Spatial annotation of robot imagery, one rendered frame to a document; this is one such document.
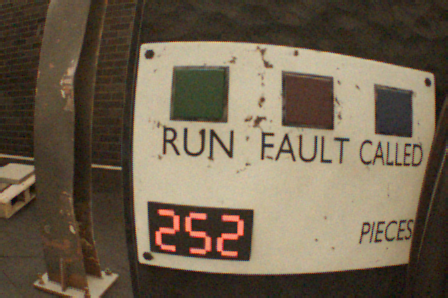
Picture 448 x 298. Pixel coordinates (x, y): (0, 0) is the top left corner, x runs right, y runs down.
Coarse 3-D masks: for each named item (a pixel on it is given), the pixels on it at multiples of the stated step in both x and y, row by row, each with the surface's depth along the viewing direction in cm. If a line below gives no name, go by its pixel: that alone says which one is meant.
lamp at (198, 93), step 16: (176, 80) 59; (192, 80) 59; (208, 80) 59; (224, 80) 59; (176, 96) 60; (192, 96) 59; (208, 96) 59; (176, 112) 60; (192, 112) 60; (208, 112) 59
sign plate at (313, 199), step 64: (192, 64) 60; (256, 64) 59; (320, 64) 58; (384, 64) 57; (192, 128) 60; (256, 128) 60; (320, 128) 59; (192, 192) 61; (256, 192) 60; (320, 192) 60; (384, 192) 59; (192, 256) 61; (256, 256) 61; (320, 256) 60; (384, 256) 60
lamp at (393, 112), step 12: (384, 96) 57; (396, 96) 57; (408, 96) 57; (384, 108) 57; (396, 108) 57; (408, 108) 57; (384, 120) 58; (396, 120) 57; (408, 120) 57; (396, 132) 58; (408, 132) 57
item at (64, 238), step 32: (64, 0) 306; (96, 0) 334; (64, 32) 308; (96, 32) 336; (64, 64) 310; (96, 64) 339; (64, 96) 311; (64, 128) 314; (64, 160) 316; (64, 192) 318; (64, 224) 321; (64, 256) 324; (96, 256) 352; (64, 288) 320; (96, 288) 336
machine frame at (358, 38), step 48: (144, 0) 62; (192, 0) 61; (240, 0) 60; (288, 0) 60; (336, 0) 59; (384, 0) 58; (432, 0) 57; (336, 48) 60; (384, 48) 59; (432, 48) 58; (144, 288) 65; (192, 288) 64; (240, 288) 64; (288, 288) 63; (336, 288) 63; (384, 288) 62
